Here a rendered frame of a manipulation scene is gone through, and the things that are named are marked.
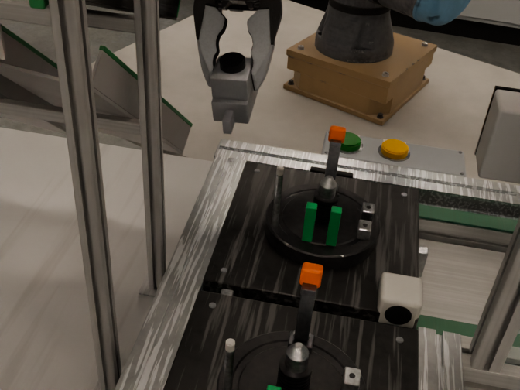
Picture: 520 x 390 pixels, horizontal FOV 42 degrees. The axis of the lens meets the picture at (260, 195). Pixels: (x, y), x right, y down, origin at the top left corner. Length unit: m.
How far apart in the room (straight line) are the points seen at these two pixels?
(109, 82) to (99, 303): 0.22
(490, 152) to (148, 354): 0.38
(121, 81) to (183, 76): 0.67
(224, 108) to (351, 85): 0.51
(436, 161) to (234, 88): 0.37
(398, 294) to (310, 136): 0.53
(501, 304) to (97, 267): 0.38
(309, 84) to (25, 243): 0.62
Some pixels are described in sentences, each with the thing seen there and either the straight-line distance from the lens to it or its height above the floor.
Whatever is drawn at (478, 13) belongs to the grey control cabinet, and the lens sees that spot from 3.88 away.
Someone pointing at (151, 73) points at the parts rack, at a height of 1.18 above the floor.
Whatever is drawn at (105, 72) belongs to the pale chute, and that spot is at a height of 1.19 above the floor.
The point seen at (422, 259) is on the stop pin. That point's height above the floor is 0.96.
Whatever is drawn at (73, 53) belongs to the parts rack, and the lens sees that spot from 0.52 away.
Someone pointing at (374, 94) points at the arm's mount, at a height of 0.92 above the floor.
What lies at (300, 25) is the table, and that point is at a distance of 1.64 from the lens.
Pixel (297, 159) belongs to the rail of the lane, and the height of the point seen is 0.96.
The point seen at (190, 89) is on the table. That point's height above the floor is 0.86.
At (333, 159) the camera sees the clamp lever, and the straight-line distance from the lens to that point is 0.85.
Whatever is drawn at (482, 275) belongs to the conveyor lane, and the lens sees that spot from 0.92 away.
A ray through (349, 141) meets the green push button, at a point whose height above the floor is 0.97.
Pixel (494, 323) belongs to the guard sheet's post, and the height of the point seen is 1.03.
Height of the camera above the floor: 1.51
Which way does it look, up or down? 38 degrees down
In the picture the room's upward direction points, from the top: 5 degrees clockwise
